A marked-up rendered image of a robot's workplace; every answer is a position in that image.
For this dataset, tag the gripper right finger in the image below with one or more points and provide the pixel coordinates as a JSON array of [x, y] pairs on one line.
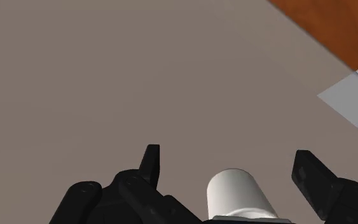
[[330, 192]]

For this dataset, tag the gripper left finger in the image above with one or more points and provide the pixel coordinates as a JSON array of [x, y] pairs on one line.
[[129, 198]]

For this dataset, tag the white cylinder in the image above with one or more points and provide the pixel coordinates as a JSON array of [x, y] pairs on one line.
[[236, 194]]

